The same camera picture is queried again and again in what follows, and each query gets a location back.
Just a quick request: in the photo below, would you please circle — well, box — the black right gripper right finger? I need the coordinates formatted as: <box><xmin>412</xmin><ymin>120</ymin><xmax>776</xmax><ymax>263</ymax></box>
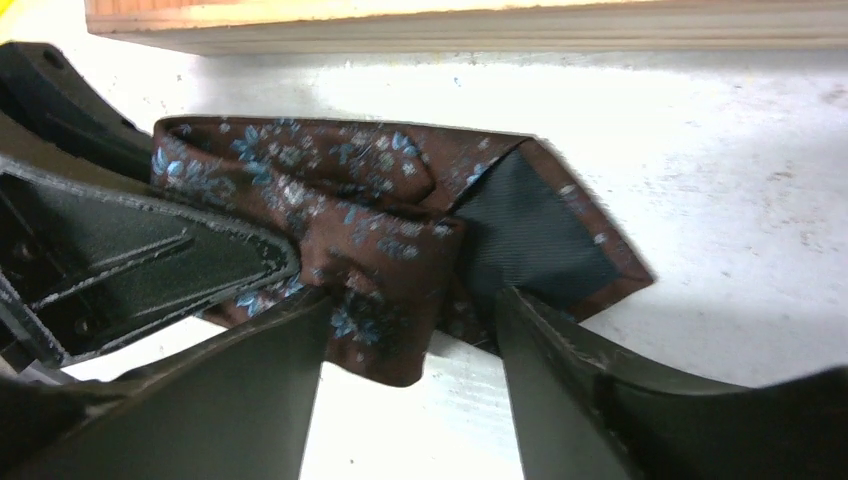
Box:
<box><xmin>495</xmin><ymin>288</ymin><xmax>847</xmax><ymax>479</ymax></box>

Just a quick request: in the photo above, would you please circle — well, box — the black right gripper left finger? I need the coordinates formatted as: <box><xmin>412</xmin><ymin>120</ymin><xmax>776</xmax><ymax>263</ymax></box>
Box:
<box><xmin>1</xmin><ymin>288</ymin><xmax>332</xmax><ymax>479</ymax></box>

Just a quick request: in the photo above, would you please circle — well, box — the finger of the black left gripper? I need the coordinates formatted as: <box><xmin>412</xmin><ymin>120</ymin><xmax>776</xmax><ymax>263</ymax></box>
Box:
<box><xmin>1</xmin><ymin>41</ymin><xmax>153</xmax><ymax>183</ymax></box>
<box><xmin>1</xmin><ymin>154</ymin><xmax>300</xmax><ymax>368</ymax></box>

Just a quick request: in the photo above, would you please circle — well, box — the wooden compartment organizer box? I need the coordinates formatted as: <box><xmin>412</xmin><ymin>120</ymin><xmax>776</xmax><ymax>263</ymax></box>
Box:
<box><xmin>85</xmin><ymin>1</ymin><xmax>847</xmax><ymax>55</ymax></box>

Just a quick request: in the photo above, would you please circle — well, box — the brown blue floral tie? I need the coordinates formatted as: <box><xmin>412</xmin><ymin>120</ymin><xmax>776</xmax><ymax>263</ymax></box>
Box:
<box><xmin>151</xmin><ymin>116</ymin><xmax>654</xmax><ymax>386</ymax></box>

